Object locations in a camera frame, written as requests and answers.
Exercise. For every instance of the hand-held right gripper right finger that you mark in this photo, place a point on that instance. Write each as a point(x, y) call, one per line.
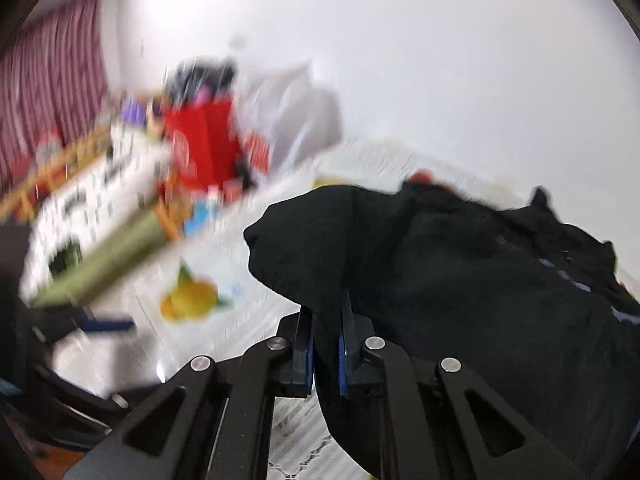
point(342, 365)

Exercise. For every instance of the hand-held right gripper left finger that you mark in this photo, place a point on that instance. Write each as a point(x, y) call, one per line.
point(302, 360)

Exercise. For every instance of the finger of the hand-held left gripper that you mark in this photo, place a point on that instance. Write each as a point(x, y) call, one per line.
point(90, 390)
point(107, 325)

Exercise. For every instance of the black zip-neck jacket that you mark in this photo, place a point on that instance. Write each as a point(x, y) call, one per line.
point(450, 270)

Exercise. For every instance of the green rolled mat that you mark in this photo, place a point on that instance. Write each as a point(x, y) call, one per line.
point(115, 255)

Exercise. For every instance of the white fruit-print bed sheet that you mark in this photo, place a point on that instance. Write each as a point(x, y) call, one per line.
point(240, 260)

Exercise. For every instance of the white box with black print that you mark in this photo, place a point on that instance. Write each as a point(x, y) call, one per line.
point(85, 195)

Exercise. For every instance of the wooden rack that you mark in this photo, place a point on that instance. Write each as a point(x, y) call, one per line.
point(55, 165)

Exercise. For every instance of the red bag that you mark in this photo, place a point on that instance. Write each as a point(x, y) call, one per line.
point(205, 145)

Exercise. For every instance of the red striped curtain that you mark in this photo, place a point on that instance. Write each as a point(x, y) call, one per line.
point(50, 85)

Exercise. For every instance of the white plastic bag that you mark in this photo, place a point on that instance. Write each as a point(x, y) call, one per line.
point(295, 105)

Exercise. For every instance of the dark cloth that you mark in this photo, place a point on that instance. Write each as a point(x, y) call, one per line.
point(200, 82)

